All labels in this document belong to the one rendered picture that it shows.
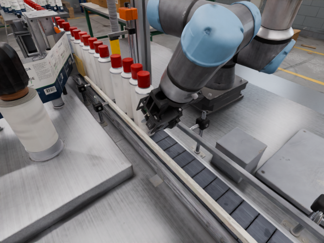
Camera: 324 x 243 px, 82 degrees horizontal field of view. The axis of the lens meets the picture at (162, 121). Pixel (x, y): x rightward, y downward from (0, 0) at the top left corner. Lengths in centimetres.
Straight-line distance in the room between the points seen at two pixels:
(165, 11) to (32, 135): 42
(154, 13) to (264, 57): 39
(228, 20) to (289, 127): 62
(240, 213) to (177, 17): 42
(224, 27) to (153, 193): 42
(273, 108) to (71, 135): 79
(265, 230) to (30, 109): 57
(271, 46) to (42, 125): 67
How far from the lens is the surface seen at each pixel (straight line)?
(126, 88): 59
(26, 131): 55
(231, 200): 49
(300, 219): 43
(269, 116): 86
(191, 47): 27
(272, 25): 67
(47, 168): 60
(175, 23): 41
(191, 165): 52
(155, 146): 51
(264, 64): 70
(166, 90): 34
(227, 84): 79
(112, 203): 53
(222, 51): 27
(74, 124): 70
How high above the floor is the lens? 129
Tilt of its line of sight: 40 degrees down
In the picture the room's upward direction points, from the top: straight up
